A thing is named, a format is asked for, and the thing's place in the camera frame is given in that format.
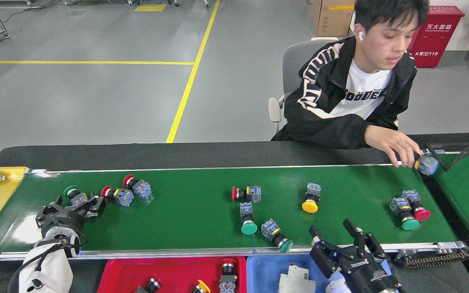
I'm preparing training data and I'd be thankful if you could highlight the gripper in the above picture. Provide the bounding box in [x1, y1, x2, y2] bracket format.
[309, 219, 403, 293]
[35, 194, 107, 236]

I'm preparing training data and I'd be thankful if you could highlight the white circuit breaker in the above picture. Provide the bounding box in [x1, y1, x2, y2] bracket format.
[278, 263, 317, 293]
[324, 277, 351, 293]

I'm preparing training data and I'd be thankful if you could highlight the red push button switch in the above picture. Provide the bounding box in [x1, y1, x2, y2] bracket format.
[401, 189, 431, 222]
[134, 276, 163, 293]
[122, 174, 153, 199]
[219, 259, 238, 293]
[100, 186, 135, 207]
[231, 185, 262, 203]

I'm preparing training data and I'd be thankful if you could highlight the green conveyor belt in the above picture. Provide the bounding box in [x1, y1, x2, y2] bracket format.
[422, 149, 469, 245]
[0, 163, 469, 265]

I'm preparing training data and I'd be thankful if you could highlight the person's right hand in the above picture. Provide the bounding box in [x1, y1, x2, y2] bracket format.
[366, 125, 421, 168]

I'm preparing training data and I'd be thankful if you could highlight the blue plastic bin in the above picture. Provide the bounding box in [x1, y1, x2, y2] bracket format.
[246, 254, 394, 293]

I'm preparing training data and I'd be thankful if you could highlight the red plastic bin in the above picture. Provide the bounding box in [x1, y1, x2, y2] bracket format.
[97, 256, 247, 293]

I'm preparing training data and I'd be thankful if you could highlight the person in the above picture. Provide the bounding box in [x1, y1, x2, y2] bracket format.
[271, 0, 430, 150]

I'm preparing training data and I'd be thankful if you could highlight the grey office chair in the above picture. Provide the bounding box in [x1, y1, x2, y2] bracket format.
[268, 37, 339, 135]

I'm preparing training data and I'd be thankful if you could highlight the red fire extinguisher box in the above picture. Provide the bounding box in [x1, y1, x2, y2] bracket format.
[408, 6, 465, 68]

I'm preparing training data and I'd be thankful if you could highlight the cardboard box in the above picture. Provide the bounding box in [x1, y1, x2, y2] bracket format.
[312, 0, 356, 37]

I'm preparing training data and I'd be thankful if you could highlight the conveyor drive chain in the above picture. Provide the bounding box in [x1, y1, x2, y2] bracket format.
[399, 250, 469, 268]

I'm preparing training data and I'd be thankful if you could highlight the black guide frame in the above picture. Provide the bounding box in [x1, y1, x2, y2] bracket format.
[425, 142, 469, 171]

